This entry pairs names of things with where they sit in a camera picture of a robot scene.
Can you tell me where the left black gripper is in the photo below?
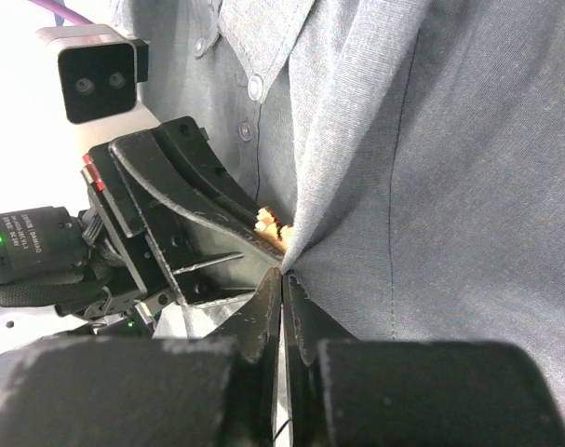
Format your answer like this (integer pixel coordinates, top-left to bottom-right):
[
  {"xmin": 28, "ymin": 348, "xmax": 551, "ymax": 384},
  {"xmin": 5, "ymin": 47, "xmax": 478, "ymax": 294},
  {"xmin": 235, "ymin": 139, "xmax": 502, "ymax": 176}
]
[{"xmin": 82, "ymin": 116, "xmax": 282, "ymax": 319}]

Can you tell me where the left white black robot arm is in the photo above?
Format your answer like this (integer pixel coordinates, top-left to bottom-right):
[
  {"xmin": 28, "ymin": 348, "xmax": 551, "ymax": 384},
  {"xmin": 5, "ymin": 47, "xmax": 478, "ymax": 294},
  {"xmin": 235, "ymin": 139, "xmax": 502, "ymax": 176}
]
[{"xmin": 0, "ymin": 117, "xmax": 283, "ymax": 322}]

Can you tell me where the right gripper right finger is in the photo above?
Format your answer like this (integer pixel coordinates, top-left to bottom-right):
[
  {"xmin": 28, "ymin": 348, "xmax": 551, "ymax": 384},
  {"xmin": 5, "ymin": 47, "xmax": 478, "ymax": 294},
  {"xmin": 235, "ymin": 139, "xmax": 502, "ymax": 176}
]
[{"xmin": 281, "ymin": 275, "xmax": 565, "ymax": 446}]

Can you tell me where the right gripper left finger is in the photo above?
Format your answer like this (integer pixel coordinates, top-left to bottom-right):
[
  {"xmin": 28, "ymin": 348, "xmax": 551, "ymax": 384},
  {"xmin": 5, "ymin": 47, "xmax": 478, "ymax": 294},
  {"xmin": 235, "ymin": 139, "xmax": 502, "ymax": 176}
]
[{"xmin": 0, "ymin": 269, "xmax": 282, "ymax": 446}]

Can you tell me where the orange brooch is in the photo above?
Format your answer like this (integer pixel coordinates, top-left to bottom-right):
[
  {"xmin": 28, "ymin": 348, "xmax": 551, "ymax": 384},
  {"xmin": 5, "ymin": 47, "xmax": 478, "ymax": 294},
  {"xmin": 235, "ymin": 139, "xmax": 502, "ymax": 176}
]
[{"xmin": 254, "ymin": 207, "xmax": 294, "ymax": 253}]

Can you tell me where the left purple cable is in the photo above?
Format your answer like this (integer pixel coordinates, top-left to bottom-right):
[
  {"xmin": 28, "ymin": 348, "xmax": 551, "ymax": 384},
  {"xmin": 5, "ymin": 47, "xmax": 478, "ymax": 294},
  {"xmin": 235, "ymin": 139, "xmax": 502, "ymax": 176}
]
[{"xmin": 28, "ymin": 0, "xmax": 90, "ymax": 27}]

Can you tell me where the grey button shirt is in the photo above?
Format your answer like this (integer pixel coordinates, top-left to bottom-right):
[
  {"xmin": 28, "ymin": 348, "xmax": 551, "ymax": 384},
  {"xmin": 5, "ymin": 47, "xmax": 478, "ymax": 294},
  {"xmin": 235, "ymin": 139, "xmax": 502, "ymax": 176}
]
[{"xmin": 109, "ymin": 0, "xmax": 565, "ymax": 345}]

